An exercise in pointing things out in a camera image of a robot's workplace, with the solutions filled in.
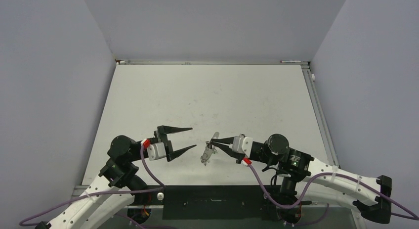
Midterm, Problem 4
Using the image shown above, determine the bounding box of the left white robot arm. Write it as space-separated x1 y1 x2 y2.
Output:
35 126 192 229

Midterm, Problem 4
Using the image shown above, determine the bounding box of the aluminium rail right edge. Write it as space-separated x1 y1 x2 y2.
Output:
301 62 340 167

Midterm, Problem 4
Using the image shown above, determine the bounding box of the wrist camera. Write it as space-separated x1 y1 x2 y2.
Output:
141 138 166 161
231 135 253 158

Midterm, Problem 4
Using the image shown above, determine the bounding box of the aluminium rail back edge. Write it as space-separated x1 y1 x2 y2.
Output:
116 60 309 65

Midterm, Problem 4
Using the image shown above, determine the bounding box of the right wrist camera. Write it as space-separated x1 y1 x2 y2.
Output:
231 135 253 158

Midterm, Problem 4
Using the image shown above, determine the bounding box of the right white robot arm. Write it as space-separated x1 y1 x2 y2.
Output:
207 134 392 224

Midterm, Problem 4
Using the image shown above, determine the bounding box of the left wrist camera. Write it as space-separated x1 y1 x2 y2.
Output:
141 138 166 161

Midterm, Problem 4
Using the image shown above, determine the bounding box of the aluminium rail edge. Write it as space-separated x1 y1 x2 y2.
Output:
116 60 309 65
301 62 340 167

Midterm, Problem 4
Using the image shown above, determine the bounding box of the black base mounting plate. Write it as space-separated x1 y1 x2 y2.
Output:
130 184 295 221

